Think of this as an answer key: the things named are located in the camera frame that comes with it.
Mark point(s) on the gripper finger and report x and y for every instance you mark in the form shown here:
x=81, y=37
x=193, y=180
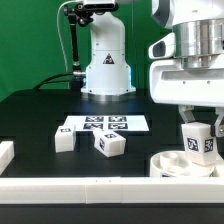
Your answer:
x=219, y=123
x=186, y=113

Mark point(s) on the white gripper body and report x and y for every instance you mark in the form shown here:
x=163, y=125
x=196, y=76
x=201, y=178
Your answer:
x=171, y=84

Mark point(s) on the white round stool seat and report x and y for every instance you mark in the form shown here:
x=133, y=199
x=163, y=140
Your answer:
x=175, y=164

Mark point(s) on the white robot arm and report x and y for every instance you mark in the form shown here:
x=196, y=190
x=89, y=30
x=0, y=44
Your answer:
x=188, y=63

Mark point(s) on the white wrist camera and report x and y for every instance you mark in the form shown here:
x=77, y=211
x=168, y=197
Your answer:
x=164, y=48

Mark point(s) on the white right fence rail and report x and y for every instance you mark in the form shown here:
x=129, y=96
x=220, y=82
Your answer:
x=219, y=168

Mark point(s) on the white fence rail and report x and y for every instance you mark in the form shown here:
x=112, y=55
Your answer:
x=219, y=168
x=110, y=190
x=6, y=154

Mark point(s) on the white marker base plate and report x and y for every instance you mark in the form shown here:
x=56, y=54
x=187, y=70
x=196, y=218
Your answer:
x=108, y=122

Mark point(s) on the white front fence rail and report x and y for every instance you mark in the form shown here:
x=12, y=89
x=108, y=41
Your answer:
x=110, y=190

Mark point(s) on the white left fence rail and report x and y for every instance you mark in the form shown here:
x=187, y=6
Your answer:
x=6, y=154

